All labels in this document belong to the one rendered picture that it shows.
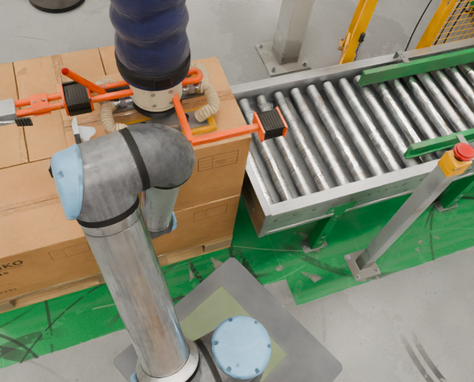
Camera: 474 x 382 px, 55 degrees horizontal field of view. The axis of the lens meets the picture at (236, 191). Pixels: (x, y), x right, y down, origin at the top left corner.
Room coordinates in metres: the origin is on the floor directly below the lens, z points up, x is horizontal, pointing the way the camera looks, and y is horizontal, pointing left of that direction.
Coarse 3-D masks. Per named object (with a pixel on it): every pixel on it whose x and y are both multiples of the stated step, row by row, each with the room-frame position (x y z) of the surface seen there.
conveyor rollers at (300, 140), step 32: (320, 96) 1.60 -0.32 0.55; (352, 96) 1.64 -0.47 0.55; (384, 96) 1.69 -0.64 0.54; (416, 96) 1.74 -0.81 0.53; (448, 96) 1.80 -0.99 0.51; (288, 128) 1.39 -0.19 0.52; (352, 128) 1.44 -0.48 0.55; (384, 128) 1.49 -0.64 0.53; (448, 128) 1.55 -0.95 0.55; (288, 160) 1.19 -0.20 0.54; (352, 160) 1.25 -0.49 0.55; (384, 160) 1.31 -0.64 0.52; (288, 192) 1.02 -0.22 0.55
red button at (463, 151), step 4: (460, 144) 1.03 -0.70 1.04; (464, 144) 1.03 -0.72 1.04; (468, 144) 1.04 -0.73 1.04; (456, 148) 1.01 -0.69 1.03; (460, 148) 1.01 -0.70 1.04; (464, 148) 1.02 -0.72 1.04; (468, 148) 1.02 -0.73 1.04; (472, 148) 1.02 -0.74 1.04; (456, 152) 1.00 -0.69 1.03; (460, 152) 0.99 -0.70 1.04; (464, 152) 1.00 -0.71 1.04; (468, 152) 1.00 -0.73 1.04; (472, 152) 1.00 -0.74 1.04; (456, 156) 0.99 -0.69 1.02; (460, 156) 0.98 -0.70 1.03; (464, 156) 0.98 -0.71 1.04; (468, 156) 0.98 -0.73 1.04; (472, 156) 0.99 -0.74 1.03; (460, 160) 0.99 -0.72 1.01; (464, 160) 0.97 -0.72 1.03; (468, 160) 0.98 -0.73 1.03
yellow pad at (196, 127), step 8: (184, 112) 1.01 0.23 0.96; (192, 112) 1.01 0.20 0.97; (144, 120) 0.94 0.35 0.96; (192, 120) 0.98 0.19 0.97; (208, 120) 0.99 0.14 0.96; (176, 128) 0.93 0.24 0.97; (192, 128) 0.94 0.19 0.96; (200, 128) 0.95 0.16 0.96; (208, 128) 0.96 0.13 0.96; (216, 128) 0.97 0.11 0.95
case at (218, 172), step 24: (216, 72) 1.24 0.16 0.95; (72, 120) 0.90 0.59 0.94; (96, 120) 0.92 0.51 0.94; (120, 120) 0.94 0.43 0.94; (216, 120) 1.01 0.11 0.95; (240, 120) 1.03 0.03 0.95; (72, 144) 0.81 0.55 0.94; (216, 144) 0.91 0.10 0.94; (240, 144) 0.95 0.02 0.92; (216, 168) 0.91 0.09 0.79; (240, 168) 0.96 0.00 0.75; (192, 192) 0.87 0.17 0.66; (216, 192) 0.92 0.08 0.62
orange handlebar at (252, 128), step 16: (192, 80) 1.05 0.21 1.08; (32, 96) 0.86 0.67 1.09; (48, 96) 0.87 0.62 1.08; (96, 96) 0.91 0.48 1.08; (112, 96) 0.92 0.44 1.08; (176, 96) 0.97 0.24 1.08; (16, 112) 0.79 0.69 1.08; (32, 112) 0.81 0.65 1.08; (48, 112) 0.83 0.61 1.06; (176, 112) 0.91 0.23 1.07; (240, 128) 0.89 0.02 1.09; (256, 128) 0.90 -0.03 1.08; (192, 144) 0.80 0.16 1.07
